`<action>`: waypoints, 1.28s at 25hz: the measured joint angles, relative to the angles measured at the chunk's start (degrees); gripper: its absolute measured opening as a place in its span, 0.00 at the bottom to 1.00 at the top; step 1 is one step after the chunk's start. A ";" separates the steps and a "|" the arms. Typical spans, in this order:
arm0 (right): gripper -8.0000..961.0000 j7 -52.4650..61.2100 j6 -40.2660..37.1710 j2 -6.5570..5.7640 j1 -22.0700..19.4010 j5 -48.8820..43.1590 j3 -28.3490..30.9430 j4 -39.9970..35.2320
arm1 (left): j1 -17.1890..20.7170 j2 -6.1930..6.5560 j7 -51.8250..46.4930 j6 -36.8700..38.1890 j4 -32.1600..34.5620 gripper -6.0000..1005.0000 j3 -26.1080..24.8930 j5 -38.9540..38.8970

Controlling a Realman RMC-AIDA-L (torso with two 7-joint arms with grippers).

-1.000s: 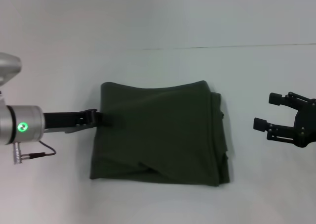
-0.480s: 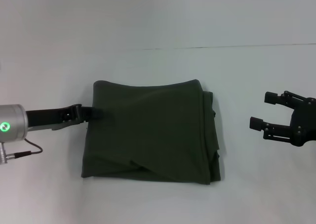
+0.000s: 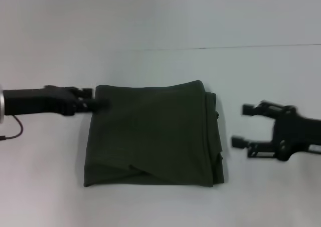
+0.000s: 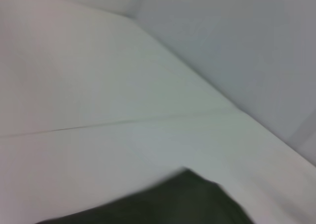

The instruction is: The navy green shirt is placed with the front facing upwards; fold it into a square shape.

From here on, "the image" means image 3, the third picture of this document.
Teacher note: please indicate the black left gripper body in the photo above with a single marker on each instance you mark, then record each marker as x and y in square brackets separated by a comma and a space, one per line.
[40, 101]

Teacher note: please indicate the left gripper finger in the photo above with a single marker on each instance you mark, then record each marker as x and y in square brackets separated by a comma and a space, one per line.
[84, 93]
[92, 104]

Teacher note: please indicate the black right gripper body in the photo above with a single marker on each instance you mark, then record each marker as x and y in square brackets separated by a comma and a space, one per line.
[298, 134]

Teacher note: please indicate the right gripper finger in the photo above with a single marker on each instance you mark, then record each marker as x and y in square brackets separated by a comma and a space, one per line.
[263, 109]
[253, 146]

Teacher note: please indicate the dark green FREE t-shirt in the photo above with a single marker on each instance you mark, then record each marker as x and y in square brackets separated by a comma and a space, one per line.
[155, 131]

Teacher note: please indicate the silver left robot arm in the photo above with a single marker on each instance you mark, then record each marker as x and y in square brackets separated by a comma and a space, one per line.
[1, 104]

